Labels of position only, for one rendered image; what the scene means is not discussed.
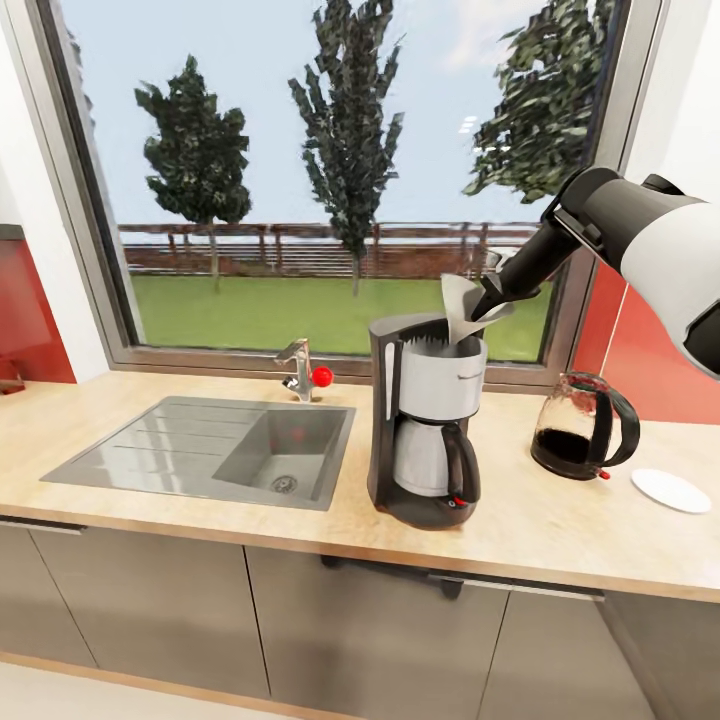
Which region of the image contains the electric kettle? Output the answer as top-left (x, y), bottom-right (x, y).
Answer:
top-left (530, 371), bottom-right (641, 481)

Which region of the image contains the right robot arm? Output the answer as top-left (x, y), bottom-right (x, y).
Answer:
top-left (471, 164), bottom-right (720, 383)

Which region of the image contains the saucer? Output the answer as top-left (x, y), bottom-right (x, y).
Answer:
top-left (631, 469), bottom-right (711, 513)

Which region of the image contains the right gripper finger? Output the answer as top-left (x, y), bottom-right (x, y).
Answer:
top-left (471, 290), bottom-right (501, 322)

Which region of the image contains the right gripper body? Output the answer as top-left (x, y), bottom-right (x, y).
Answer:
top-left (480, 243), bottom-right (559, 304)

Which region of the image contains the paper coffee filter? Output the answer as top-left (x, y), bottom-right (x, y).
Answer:
top-left (442, 273), bottom-right (516, 346)

